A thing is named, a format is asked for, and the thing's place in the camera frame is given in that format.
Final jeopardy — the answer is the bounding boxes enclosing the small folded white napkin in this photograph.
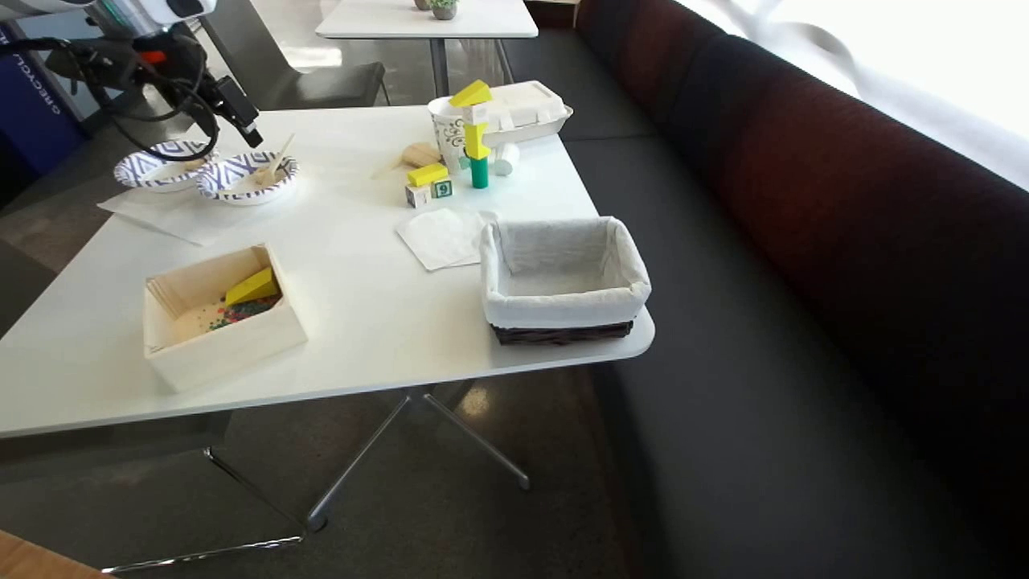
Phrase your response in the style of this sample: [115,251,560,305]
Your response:
[392,207,499,276]

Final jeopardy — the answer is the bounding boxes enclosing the dark grey chair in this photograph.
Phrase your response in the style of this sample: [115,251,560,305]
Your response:
[198,0,391,108]

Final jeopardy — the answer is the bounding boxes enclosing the yellow toy block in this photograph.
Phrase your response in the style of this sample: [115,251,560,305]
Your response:
[460,120,491,161]
[219,265,282,307]
[446,78,499,111]
[405,156,454,192]

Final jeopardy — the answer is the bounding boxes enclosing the small white round object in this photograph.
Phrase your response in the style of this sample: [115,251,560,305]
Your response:
[488,141,522,181]

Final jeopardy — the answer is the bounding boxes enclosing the beige disposable fork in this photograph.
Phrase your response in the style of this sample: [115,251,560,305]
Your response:
[267,128,299,184]

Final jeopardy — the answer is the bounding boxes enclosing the cream wooden toy box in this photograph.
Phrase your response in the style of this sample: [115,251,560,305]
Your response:
[139,240,312,394]

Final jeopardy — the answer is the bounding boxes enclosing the white side table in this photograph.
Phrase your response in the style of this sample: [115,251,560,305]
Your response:
[317,0,540,98]

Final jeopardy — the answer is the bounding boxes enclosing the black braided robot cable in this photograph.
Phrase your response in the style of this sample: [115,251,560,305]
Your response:
[100,43,228,167]

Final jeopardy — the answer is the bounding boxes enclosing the dark brown upholstered bench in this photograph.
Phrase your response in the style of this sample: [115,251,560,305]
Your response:
[576,0,1029,579]

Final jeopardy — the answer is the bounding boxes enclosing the dark basket with white liner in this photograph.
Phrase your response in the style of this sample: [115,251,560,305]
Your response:
[480,211,657,347]

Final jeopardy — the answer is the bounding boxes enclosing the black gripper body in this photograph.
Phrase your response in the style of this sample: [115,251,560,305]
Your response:
[43,22,219,126]

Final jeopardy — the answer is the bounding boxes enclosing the white box stand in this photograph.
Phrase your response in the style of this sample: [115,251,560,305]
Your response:
[251,0,347,78]

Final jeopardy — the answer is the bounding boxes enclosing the blue equipment case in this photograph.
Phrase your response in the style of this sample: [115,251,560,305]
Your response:
[0,19,83,181]

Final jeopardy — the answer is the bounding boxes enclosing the white styrofoam food container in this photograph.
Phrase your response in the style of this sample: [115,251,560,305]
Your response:
[470,78,576,141]

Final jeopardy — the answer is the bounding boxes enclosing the metal table legs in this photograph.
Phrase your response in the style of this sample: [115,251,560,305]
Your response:
[100,386,537,576]

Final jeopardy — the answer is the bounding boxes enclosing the tan round bread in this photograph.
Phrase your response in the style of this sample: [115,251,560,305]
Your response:
[397,137,444,171]

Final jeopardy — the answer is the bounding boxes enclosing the blue toy block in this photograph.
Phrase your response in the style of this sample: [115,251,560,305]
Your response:
[225,292,287,321]

